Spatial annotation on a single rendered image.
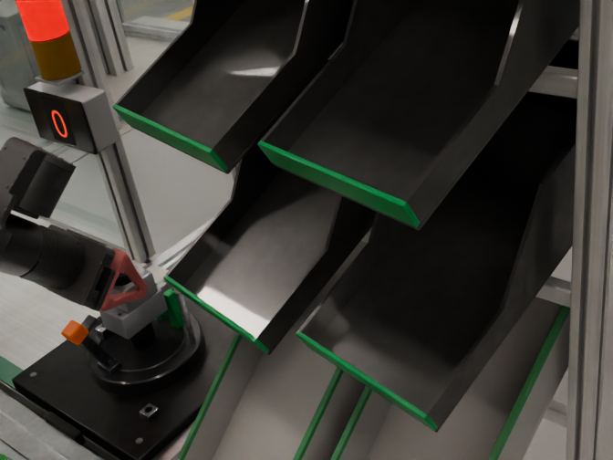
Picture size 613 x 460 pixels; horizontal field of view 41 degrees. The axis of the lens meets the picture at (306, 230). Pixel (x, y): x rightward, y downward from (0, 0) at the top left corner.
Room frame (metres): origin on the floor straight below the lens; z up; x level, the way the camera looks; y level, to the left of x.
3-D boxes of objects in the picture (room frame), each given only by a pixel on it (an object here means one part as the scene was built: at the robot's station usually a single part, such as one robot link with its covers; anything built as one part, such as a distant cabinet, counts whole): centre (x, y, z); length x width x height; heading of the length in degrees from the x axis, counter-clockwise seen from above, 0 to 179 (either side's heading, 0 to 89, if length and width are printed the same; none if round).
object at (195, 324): (0.78, 0.22, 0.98); 0.14 x 0.14 x 0.02
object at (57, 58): (1.00, 0.27, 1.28); 0.05 x 0.05 x 0.05
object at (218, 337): (0.78, 0.22, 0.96); 0.24 x 0.24 x 0.02; 45
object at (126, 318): (0.79, 0.21, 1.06); 0.08 x 0.04 x 0.07; 136
